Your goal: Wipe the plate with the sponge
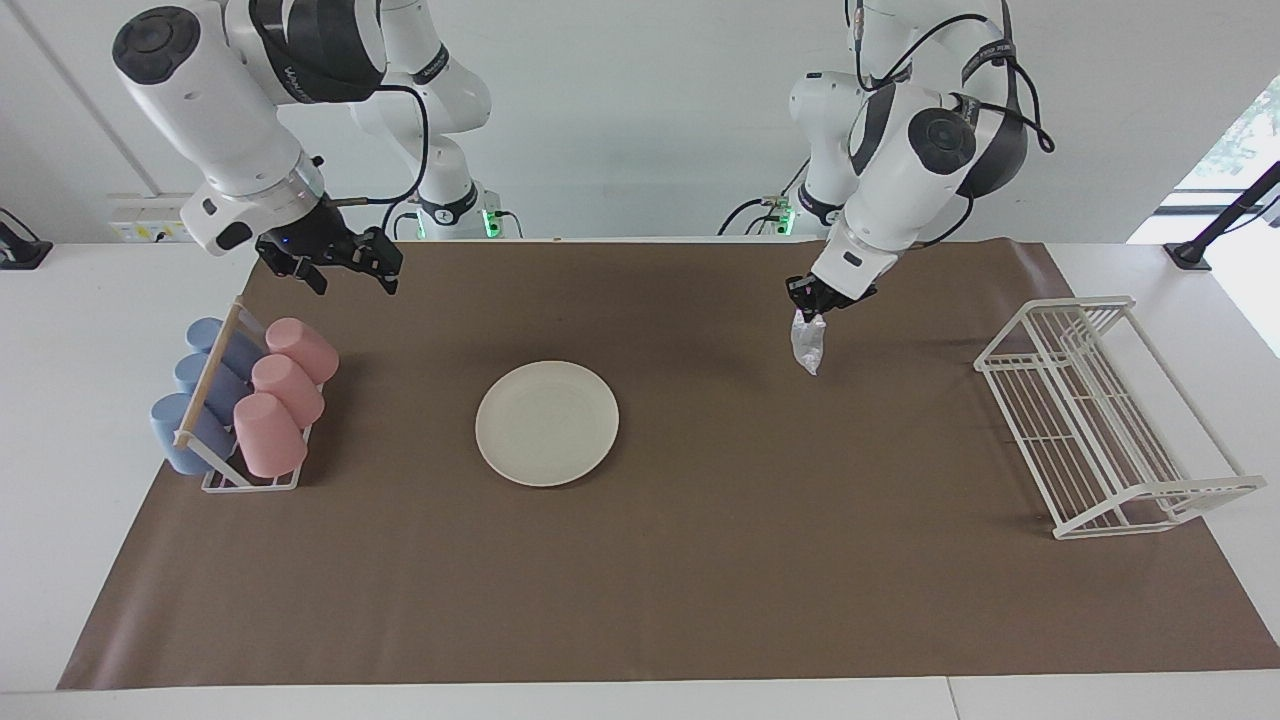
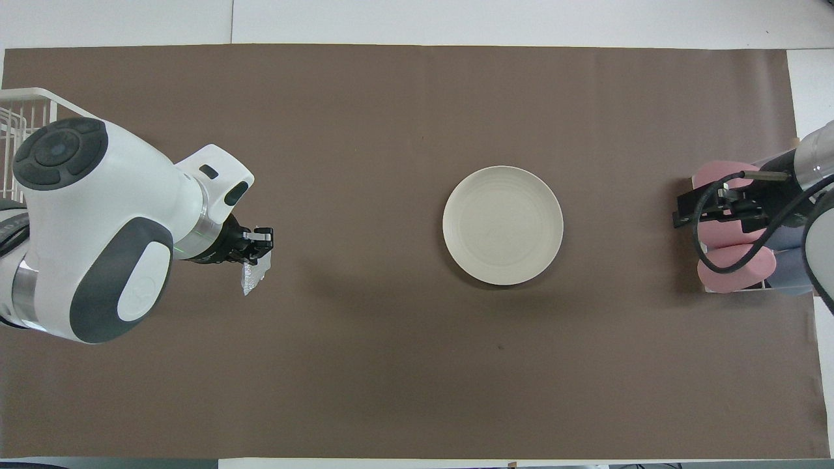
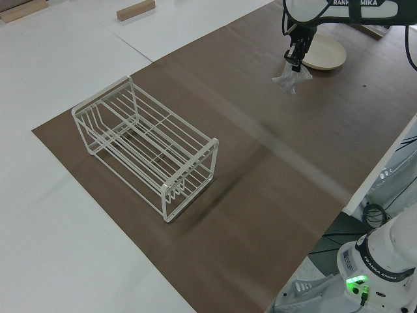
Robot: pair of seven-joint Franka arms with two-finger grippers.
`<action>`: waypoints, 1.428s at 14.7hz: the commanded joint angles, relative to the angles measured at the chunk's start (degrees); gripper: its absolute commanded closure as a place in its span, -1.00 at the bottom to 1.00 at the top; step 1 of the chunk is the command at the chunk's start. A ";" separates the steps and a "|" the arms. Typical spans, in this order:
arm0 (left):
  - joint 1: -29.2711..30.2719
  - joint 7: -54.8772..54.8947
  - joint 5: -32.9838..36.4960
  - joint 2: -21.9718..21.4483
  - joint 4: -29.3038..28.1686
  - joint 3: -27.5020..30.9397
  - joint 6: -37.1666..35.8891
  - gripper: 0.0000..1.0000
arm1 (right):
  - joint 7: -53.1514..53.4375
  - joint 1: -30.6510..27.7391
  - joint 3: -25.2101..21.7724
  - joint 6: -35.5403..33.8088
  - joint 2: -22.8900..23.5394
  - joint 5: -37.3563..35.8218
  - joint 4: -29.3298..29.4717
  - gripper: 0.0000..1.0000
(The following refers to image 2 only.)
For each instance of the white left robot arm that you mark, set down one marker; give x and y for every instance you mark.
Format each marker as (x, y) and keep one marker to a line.
(98, 215)

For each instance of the pink plastic cup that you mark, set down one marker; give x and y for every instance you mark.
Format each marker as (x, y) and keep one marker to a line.
(730, 236)
(710, 174)
(736, 277)

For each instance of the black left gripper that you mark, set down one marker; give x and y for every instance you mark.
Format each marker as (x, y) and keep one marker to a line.
(225, 247)

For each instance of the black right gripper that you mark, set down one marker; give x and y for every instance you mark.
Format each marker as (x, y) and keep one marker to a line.
(782, 192)

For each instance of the cream round plate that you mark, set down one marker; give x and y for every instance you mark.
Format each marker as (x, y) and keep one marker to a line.
(503, 225)

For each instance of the silver mesh sponge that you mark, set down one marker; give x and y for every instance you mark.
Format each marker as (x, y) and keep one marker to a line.
(251, 280)

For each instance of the brown table mat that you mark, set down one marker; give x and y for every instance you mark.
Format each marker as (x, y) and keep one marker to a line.
(391, 365)

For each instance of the white cup holder rack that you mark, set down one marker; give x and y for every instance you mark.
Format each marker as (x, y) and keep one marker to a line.
(749, 291)

